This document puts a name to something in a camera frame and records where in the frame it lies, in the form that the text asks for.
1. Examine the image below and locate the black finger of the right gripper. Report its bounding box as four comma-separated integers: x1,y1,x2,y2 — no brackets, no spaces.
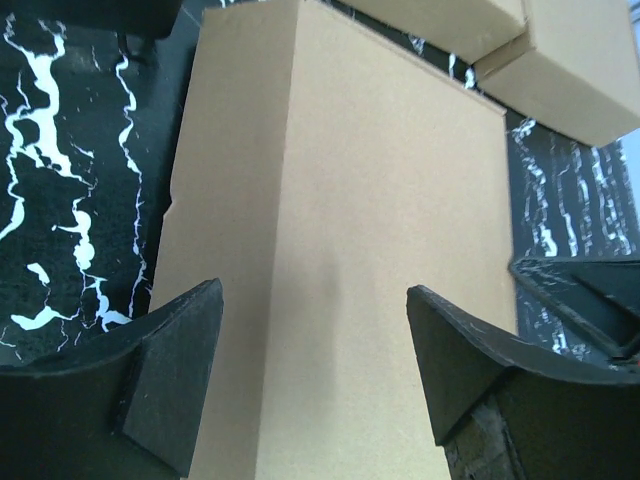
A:
509,255,639,360

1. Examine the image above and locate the black wire tray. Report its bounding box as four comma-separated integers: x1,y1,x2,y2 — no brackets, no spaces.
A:
1,0,183,63

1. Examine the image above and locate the cardboard box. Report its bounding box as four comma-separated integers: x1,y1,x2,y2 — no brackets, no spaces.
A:
347,0,526,63
474,0,639,147
151,1,516,479

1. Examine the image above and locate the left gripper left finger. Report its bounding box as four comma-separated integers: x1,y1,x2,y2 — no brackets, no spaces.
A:
1,279,223,479

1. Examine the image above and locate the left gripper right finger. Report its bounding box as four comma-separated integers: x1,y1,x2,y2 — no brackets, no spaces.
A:
406,285,639,479

